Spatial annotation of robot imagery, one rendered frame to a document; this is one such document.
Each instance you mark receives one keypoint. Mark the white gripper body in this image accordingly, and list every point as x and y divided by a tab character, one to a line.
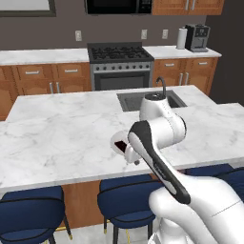
131	154

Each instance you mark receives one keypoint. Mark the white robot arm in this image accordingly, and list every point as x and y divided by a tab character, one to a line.
165	127

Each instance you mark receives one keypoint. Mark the blue upholstered stool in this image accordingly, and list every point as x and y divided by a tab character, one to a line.
28	213
127	203
235	184

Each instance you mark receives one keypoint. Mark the grey inset sink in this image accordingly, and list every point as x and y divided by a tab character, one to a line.
130	100

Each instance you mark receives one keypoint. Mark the wooden island base panel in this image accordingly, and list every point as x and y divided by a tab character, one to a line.
82	203

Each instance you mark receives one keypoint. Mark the dark curved tap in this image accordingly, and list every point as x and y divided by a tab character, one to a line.
163	84

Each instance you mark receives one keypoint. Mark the black steel gas range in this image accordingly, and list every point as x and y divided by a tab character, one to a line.
120	65

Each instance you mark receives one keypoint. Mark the wooden base cupboards short run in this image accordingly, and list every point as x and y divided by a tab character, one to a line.
190	71

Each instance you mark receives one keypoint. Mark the wooden base cupboards long run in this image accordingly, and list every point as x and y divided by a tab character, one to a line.
41	79

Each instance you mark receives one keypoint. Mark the white paper towel roll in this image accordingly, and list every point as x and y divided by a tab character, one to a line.
181	38

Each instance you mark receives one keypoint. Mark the black grey coffee machine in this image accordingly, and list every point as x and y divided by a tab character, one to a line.
197	38

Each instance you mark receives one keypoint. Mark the black microwave oven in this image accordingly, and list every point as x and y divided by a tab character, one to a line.
117	6

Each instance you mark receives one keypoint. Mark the dark framed window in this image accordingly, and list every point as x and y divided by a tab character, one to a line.
25	6

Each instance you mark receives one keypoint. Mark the white wall socket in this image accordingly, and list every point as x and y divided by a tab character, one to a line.
165	34
144	34
78	35

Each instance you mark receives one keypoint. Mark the wooden wall cupboards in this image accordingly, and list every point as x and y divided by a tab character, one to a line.
187	6

